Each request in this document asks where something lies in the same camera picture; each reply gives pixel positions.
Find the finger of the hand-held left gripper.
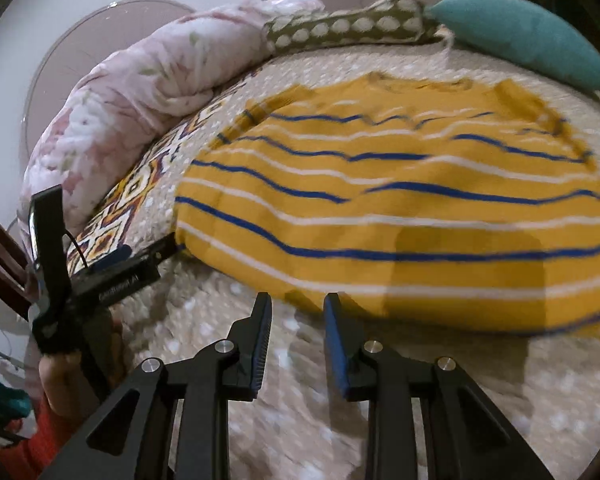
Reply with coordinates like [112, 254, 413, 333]
[79, 233, 182, 282]

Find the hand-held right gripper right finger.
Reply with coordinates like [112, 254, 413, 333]
[324, 292, 556, 480]

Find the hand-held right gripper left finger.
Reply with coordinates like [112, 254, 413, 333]
[40, 291, 273, 480]

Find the yellow striped shirt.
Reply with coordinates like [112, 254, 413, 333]
[172, 72, 600, 346]

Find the person's left hand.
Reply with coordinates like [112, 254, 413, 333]
[39, 317, 127, 420]

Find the teal cloth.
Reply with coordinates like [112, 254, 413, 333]
[0, 376, 34, 442]

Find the pink floral quilt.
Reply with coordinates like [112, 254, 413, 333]
[20, 0, 326, 256]

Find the round pale headboard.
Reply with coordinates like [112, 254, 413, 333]
[22, 0, 197, 171]

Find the olive spotted pillow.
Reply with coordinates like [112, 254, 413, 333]
[264, 0, 443, 56]

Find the teal pillow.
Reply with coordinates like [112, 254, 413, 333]
[425, 0, 600, 96]

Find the dark wooden bed frame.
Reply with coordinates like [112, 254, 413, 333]
[0, 199, 37, 312]

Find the white cable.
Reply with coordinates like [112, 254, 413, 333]
[0, 305, 32, 370]

